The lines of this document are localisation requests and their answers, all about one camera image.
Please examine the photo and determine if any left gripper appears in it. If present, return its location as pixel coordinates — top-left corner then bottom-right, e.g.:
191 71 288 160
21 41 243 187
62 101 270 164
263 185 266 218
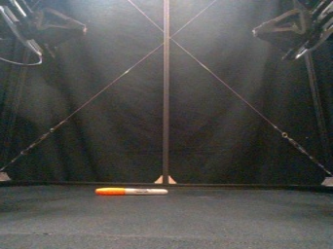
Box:
0 0 88 57

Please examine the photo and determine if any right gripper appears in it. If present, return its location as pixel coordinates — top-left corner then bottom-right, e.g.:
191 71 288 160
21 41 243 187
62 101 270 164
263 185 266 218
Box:
251 0 333 61

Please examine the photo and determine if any grey marker pen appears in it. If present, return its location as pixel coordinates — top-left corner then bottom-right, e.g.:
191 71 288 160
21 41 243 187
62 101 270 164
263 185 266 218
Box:
94 187 169 196

